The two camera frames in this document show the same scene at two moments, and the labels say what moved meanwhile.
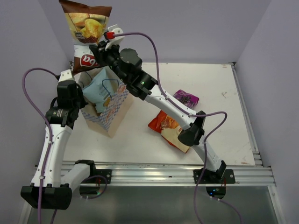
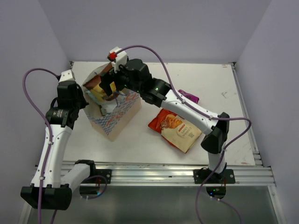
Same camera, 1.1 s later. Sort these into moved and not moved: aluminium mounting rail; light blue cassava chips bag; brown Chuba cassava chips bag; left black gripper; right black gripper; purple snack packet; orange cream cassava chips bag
Moved: light blue cassava chips bag; right black gripper; brown Chuba cassava chips bag
Not moved: left black gripper; aluminium mounting rail; purple snack packet; orange cream cassava chips bag
